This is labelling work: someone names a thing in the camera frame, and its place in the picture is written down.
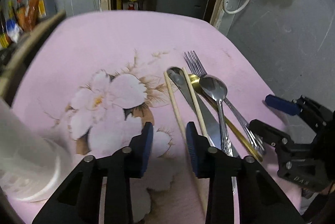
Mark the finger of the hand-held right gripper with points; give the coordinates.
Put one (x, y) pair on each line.
(282, 105)
(269, 132)

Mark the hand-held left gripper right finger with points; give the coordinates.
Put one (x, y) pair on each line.
(192, 153)

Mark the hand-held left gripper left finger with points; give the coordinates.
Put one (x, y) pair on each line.
(146, 150)

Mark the wooden chopstick pair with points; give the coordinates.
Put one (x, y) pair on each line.
(174, 101)

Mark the oval-bowl steel spoon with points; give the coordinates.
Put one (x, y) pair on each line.
(213, 88)

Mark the gold spoon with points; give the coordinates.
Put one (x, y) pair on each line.
(194, 80)

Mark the steel fork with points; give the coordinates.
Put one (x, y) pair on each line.
(199, 68)
(192, 61)

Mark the white plastic utensil holder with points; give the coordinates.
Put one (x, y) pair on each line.
(23, 156)

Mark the pink floral tablecloth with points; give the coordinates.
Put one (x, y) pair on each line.
(104, 43)

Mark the red and white container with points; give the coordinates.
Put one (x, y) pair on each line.
(131, 4)

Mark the orange packet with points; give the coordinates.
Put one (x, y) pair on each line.
(31, 12)

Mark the blue and white packet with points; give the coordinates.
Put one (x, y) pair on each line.
(13, 29)

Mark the row of sauce bottles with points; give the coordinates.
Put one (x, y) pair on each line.
(10, 12)

